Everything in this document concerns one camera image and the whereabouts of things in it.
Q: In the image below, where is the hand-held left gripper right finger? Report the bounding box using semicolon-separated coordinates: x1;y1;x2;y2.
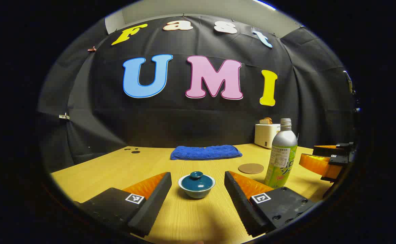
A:
224;171;317;238

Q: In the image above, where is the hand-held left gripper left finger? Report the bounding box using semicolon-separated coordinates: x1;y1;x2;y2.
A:
74;172;172;238

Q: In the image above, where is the round brown coaster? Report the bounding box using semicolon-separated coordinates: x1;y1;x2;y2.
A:
238;163;265;175

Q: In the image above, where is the silver green water bottle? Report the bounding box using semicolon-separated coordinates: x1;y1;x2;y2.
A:
264;118;298;189

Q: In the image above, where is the teal and white teacup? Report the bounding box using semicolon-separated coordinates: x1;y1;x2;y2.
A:
178;175;216;199

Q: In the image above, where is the teal teacup lid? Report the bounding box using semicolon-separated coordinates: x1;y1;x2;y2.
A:
181;171;214;192

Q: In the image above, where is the white toaster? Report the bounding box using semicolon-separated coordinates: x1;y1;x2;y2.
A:
254;123;282;149

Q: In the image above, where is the blue towel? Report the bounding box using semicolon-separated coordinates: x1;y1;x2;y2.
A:
170;145;243;160

